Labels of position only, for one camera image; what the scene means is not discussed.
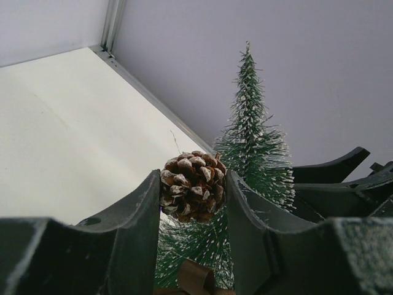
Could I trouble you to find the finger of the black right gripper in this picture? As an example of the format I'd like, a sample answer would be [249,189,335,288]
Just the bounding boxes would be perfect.
[293,162,392,221]
[293,146,370,184]

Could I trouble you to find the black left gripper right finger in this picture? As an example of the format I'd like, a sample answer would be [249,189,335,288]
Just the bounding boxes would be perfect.
[226,171,392,294]

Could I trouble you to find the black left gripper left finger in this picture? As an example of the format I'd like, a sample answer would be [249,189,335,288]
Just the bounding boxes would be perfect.
[1,170,160,294]

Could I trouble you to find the brown ribbon bow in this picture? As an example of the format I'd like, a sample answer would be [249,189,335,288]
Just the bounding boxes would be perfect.
[154,259,236,295]

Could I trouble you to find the small green christmas tree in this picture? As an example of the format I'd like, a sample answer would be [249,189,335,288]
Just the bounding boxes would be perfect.
[155,49,295,289]

